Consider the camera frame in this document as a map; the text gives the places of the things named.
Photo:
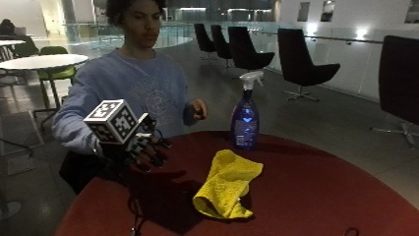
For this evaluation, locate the blue spray bottle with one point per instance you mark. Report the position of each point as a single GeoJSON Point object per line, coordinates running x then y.
{"type": "Point", "coordinates": [245, 121]}

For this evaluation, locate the white marker cube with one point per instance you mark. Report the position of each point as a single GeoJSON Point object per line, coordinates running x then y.
{"type": "Point", "coordinates": [111, 120]}

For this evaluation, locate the the person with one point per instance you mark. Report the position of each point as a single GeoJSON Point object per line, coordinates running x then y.
{"type": "Point", "coordinates": [140, 82]}

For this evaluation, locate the yellow cloth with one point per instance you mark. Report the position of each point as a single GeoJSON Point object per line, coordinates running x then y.
{"type": "Point", "coordinates": [227, 183]}

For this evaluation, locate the black swivel chair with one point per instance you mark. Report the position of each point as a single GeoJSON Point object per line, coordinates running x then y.
{"type": "Point", "coordinates": [301, 62]}
{"type": "Point", "coordinates": [204, 37]}
{"type": "Point", "coordinates": [247, 49]}
{"type": "Point", "coordinates": [399, 78]}
{"type": "Point", "coordinates": [220, 41]}

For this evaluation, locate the green chair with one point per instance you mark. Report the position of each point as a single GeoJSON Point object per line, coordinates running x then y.
{"type": "Point", "coordinates": [59, 72]}

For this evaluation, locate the metal handrail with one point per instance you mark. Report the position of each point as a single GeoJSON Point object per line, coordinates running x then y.
{"type": "Point", "coordinates": [332, 38]}

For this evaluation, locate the white round table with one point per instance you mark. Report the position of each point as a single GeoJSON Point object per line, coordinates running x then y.
{"type": "Point", "coordinates": [43, 61]}
{"type": "Point", "coordinates": [10, 42]}

